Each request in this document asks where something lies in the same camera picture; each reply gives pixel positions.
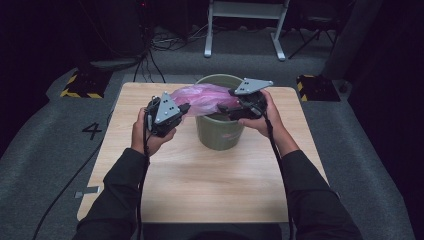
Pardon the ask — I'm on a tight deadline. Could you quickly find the hand-held gripper cable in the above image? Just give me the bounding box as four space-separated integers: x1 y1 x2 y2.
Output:
135 105 152 240
253 104 296 240

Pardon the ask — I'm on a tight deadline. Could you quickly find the bundle of black cables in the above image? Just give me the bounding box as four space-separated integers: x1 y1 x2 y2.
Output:
132 24 209 84

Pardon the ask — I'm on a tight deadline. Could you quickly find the right hand-held gripper cable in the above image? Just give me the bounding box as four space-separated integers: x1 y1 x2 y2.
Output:
253 104 296 240

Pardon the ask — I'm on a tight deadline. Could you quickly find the black floor cable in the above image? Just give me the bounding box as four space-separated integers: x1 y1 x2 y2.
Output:
31 109 115 240

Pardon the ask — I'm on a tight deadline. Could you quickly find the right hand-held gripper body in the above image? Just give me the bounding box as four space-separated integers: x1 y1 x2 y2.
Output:
227 77 275 122

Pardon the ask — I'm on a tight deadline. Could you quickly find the white metal stand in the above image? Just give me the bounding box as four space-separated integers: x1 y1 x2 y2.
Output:
203 0 291 62

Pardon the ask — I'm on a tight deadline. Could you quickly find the person's left hand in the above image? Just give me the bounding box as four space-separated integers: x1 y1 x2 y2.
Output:
130 107 178 158

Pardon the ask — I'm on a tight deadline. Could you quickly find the grey tape strip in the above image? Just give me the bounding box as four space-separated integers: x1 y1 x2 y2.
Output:
74 185 101 200

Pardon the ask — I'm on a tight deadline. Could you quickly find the person's right hand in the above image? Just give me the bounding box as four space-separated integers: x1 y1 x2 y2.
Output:
237 89 292 140

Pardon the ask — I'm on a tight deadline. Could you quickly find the black yellow striped block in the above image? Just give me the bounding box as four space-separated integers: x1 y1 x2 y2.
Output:
59 68 113 100
296 74 342 103

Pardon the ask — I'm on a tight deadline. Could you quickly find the pink plastic bag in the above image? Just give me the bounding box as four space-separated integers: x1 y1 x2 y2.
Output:
169 83 242 118

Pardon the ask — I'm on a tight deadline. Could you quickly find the grey curtain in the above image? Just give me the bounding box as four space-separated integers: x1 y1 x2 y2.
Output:
320 0 385 81

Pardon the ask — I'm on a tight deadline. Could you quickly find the left hand-held gripper cable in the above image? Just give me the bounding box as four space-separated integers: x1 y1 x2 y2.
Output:
135 105 152 240

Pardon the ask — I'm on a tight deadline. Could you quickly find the green plastic bucket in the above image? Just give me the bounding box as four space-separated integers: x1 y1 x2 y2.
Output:
194 73 247 152

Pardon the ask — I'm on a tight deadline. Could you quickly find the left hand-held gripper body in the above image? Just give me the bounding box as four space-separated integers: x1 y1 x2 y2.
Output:
143 91 184 139

